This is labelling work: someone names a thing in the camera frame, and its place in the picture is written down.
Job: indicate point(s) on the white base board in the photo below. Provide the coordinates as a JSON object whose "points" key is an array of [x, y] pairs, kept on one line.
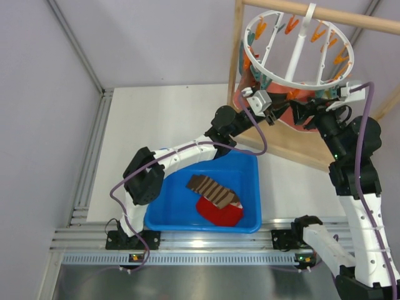
{"points": [[138, 119]]}

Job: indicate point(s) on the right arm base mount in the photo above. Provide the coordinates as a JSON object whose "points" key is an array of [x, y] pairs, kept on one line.
{"points": [[284, 240]]}

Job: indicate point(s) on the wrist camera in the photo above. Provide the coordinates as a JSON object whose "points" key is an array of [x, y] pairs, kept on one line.
{"points": [[259, 101], [346, 94]]}

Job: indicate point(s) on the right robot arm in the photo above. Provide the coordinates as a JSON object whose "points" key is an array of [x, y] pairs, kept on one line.
{"points": [[369, 271]]}

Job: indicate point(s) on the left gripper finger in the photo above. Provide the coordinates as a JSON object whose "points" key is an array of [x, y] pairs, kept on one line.
{"points": [[280, 109], [278, 99]]}

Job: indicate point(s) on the salmon pink cloth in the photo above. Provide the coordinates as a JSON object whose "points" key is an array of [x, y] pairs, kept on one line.
{"points": [[248, 80]]}

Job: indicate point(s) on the brown striped sock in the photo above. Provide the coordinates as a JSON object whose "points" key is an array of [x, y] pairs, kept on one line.
{"points": [[216, 193]]}

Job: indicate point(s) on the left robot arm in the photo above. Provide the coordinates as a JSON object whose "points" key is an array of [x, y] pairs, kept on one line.
{"points": [[143, 178]]}

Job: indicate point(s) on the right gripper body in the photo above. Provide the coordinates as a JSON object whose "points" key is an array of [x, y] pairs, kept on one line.
{"points": [[320, 113]]}

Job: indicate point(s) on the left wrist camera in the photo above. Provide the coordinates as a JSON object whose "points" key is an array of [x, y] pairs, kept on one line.
{"points": [[259, 101]]}

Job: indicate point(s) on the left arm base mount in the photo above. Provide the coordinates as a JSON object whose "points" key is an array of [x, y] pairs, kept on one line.
{"points": [[119, 240]]}

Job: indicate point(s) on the blue plastic bin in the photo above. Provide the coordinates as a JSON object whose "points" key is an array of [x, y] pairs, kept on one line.
{"points": [[175, 208]]}

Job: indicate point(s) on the aluminium rail frame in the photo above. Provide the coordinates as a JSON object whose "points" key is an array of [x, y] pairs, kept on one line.
{"points": [[88, 213]]}

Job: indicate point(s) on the white round clip hanger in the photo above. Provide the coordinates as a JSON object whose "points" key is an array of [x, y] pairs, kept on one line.
{"points": [[301, 52]]}

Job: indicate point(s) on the wooden hanger stand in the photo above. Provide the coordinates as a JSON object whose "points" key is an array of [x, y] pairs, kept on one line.
{"points": [[307, 149]]}

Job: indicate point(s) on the red santa sock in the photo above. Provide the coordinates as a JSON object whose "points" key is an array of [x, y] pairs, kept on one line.
{"points": [[228, 216]]}

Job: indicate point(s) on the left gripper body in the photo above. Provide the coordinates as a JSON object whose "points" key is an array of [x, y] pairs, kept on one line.
{"points": [[268, 112]]}

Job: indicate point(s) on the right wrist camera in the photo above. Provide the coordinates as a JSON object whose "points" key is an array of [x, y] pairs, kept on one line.
{"points": [[346, 94]]}

